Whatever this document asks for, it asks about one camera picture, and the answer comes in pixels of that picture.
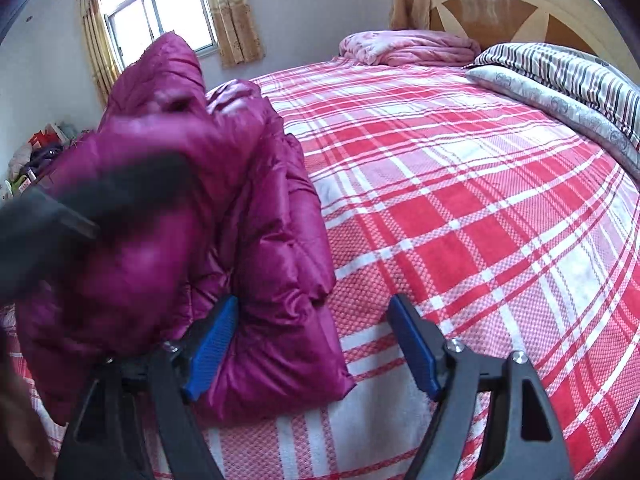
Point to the grey patterned pillow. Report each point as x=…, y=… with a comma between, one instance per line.
x=540, y=95

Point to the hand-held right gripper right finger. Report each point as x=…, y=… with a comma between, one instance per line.
x=415, y=350

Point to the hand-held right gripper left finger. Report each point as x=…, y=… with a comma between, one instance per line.
x=212, y=350

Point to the striped pillow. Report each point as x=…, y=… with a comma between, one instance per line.
x=575, y=72

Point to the person's left forearm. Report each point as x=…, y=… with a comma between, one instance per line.
x=17, y=410

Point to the pile of clothes and bags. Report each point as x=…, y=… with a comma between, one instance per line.
x=40, y=155

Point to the pink folded quilt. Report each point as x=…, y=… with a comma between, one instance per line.
x=410, y=47

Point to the magenta down jacket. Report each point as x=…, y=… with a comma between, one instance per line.
x=260, y=210

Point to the red plaid bed sheet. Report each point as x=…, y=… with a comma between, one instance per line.
x=450, y=240

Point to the window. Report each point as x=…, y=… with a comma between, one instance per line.
x=160, y=10

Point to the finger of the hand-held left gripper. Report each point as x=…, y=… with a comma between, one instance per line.
x=135, y=185

